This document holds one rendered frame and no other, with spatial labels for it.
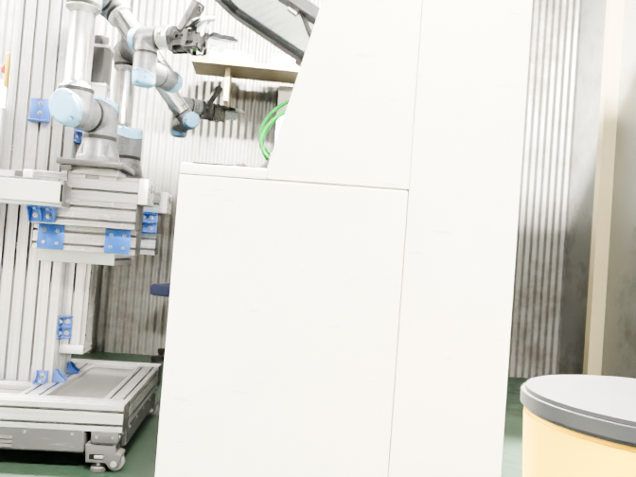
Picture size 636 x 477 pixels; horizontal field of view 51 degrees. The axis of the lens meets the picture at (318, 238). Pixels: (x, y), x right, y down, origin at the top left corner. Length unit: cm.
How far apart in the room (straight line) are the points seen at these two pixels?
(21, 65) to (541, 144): 369
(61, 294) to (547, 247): 360
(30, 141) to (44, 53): 34
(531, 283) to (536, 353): 51
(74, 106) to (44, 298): 75
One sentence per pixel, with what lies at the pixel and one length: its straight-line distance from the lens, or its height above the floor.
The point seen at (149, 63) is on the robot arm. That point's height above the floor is 135.
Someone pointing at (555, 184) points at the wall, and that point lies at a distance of 527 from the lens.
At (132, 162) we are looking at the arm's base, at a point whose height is 111.
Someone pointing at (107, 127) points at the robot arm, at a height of 117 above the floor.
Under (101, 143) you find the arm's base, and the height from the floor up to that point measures 111.
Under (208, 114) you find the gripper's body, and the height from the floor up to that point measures 141.
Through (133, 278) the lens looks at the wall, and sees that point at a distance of 485.
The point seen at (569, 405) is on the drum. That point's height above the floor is 61.
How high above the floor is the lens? 77
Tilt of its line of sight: 2 degrees up
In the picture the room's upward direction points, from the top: 4 degrees clockwise
